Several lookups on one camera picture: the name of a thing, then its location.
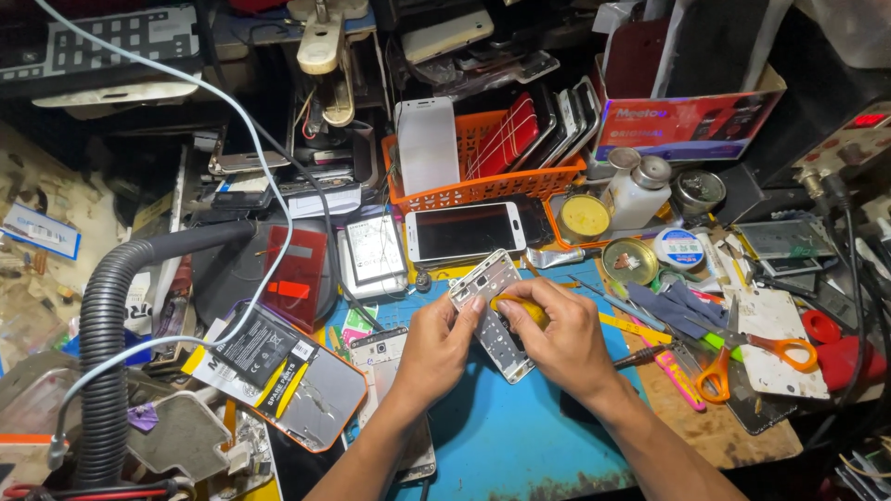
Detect bench power supply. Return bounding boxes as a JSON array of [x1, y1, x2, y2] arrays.
[[792, 101, 891, 190]]

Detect black round stand base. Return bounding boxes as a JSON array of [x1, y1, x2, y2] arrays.
[[191, 220, 342, 329]]

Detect silver phone frame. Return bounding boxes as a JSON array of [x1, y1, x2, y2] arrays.
[[448, 249, 537, 385]]

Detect blue cutting mat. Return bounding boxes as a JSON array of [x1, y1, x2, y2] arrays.
[[320, 261, 652, 501]]

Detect blue white packet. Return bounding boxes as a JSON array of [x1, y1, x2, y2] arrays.
[[0, 202, 83, 261]]

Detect white phone battery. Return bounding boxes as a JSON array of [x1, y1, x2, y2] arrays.
[[344, 213, 409, 287]]

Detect person's right hand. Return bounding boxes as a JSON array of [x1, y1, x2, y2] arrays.
[[496, 277, 622, 411]]

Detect metal tweezers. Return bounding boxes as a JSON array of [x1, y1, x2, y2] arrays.
[[567, 274, 671, 333]]

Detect red phone cover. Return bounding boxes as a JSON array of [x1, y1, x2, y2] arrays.
[[464, 93, 541, 181]]

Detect red glass phone panel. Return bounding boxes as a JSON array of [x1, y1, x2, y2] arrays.
[[260, 224, 329, 334]]

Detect red plastic caps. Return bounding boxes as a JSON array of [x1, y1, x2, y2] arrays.
[[801, 309, 889, 395]]

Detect white cable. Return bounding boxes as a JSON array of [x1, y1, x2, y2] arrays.
[[33, 0, 296, 470]]

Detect round metal tin with wire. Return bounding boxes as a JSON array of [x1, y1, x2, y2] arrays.
[[671, 169, 728, 217]]

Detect small white bottle metal cap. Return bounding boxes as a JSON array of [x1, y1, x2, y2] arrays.
[[606, 147, 643, 204]]

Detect orange plastic basket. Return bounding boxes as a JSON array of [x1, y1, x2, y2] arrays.
[[381, 109, 590, 214]]

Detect white phone back cover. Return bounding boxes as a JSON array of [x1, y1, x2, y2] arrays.
[[349, 326, 438, 484]]

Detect white phone with blank back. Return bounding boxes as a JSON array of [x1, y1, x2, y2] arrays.
[[394, 97, 461, 198]]

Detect black power supply cables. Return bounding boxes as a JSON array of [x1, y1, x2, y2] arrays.
[[799, 169, 891, 448]]

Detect black handled screwdriver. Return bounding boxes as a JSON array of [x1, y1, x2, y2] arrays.
[[612, 342, 673, 370]]

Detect white smartphone with black screen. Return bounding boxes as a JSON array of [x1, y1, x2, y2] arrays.
[[404, 202, 528, 264]]

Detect large white bottle metal cap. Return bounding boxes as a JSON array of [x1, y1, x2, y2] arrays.
[[615, 156, 673, 231]]

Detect silver framed phone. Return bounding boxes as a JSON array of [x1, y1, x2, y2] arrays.
[[208, 124, 294, 175]]

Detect grey metal plate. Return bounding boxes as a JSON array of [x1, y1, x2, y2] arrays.
[[127, 390, 235, 482]]

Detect pink plastic tool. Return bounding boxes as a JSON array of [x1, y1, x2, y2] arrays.
[[629, 316, 707, 413]]

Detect yellow ruler strip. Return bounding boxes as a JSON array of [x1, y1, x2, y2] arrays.
[[598, 311, 674, 346]]

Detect grey blue cloth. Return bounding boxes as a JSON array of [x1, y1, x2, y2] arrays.
[[625, 281, 729, 336]]

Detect green handled tool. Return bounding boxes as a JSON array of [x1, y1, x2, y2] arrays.
[[699, 332, 744, 363]]

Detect squeezed metal tube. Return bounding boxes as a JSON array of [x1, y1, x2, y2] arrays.
[[544, 246, 601, 270]]

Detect grey corrugated hose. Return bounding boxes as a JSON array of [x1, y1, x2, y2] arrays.
[[75, 220, 260, 489]]

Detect black phone with thin edge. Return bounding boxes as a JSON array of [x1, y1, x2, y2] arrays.
[[511, 83, 559, 172]]

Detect person's left hand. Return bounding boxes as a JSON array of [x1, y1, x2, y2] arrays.
[[392, 294, 488, 413]]

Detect yellow paste tin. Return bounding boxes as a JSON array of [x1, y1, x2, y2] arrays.
[[557, 194, 613, 245]]

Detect orange rimmed cracked phone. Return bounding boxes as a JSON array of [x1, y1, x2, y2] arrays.
[[253, 340, 369, 454]]

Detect black phone battery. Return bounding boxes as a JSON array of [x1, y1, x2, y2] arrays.
[[208, 306, 302, 390]]

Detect red cardboard box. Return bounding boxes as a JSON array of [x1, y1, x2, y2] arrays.
[[594, 54, 788, 165]]

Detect yellow white parts packet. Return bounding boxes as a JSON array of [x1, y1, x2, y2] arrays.
[[181, 333, 318, 420]]

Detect grey phone display panel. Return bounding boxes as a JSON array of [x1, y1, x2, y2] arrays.
[[734, 219, 837, 263]]

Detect black thin cable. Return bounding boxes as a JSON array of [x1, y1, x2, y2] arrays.
[[191, 0, 385, 334]]

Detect orange handled scissors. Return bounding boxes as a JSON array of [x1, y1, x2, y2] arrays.
[[685, 321, 820, 405]]

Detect black and white keypad panel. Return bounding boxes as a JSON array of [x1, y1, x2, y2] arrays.
[[0, 5, 203, 103]]

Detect white worn phone plate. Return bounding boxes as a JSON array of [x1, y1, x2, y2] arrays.
[[727, 287, 831, 402]]

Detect silver edged phone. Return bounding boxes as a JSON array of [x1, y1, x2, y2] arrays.
[[550, 75, 604, 168]]

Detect red and black wires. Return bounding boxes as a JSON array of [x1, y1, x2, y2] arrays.
[[0, 479, 183, 501]]

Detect shelf pile of phones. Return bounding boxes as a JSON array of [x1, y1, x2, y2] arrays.
[[390, 3, 562, 98]]

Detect open brass tin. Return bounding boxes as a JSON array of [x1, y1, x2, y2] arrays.
[[601, 237, 659, 287]]

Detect black phone screen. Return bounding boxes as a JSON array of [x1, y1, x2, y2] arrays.
[[264, 420, 349, 501]]

